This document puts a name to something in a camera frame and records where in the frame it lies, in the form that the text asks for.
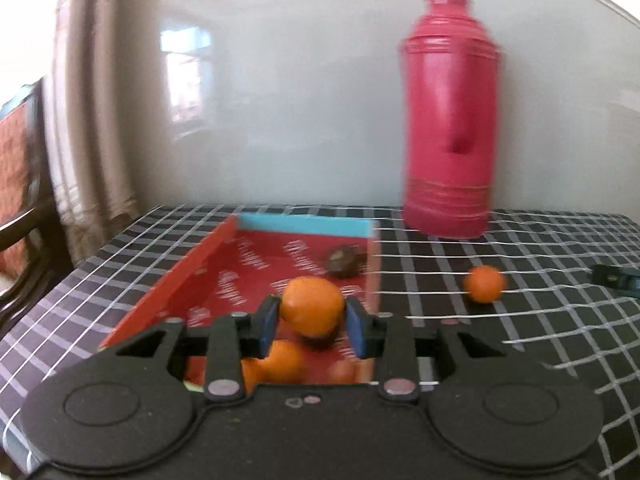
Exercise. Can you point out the dark brown mangosteen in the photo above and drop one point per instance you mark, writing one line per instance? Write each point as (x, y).
(345, 262)

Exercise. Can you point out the dark wooden chair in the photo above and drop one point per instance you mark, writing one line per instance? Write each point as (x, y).
(20, 185)

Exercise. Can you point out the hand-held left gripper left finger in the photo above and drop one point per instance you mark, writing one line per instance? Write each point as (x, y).
(270, 324)

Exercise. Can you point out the black white checked tablecloth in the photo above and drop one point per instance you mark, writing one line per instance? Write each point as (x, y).
(525, 320)

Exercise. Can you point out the red thermos flask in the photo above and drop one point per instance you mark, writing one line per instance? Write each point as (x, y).
(450, 135)

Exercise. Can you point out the beige curtain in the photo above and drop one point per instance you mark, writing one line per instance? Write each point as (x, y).
(85, 135)

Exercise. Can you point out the colourful cardboard box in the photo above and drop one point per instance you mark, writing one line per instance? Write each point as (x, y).
(260, 255)

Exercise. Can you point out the orange mandarin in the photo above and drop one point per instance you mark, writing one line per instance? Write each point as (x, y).
(282, 362)
(484, 284)
(312, 305)

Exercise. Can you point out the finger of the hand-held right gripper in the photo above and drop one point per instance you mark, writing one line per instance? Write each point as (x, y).
(617, 280)

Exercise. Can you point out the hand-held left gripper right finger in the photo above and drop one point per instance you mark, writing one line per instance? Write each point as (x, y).
(357, 329)

